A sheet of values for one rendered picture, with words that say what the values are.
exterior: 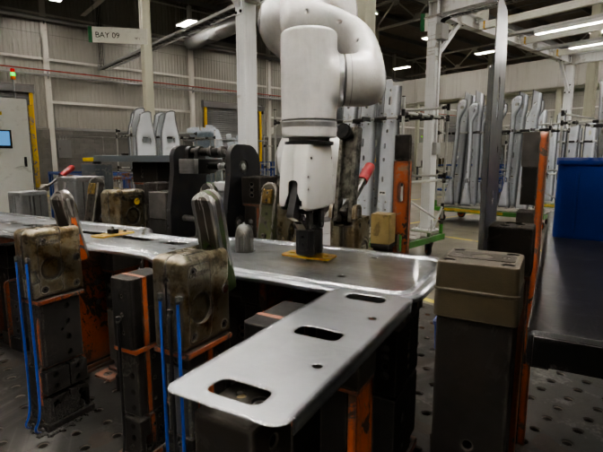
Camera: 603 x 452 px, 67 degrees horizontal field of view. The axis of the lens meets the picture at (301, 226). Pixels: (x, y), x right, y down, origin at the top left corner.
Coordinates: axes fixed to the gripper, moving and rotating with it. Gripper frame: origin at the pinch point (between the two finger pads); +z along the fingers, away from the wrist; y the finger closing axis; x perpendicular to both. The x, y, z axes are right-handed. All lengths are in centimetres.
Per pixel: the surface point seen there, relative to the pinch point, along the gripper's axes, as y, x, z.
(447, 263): 16.8, 24.6, -2.7
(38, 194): -18, -102, -2
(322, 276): 8.6, 6.7, 2.9
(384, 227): -10.8, 8.6, -1.3
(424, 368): -33.5, 11.0, 33.4
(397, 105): -442, -127, -69
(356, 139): -14.9, 1.6, -16.2
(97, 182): -14, -69, -7
